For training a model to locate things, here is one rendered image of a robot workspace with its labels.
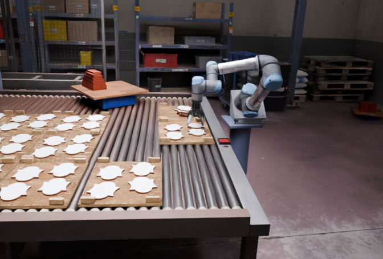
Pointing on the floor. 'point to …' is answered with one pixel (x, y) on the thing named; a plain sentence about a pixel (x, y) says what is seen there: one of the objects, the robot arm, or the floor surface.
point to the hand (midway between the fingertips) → (195, 125)
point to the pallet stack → (336, 77)
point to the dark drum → (280, 97)
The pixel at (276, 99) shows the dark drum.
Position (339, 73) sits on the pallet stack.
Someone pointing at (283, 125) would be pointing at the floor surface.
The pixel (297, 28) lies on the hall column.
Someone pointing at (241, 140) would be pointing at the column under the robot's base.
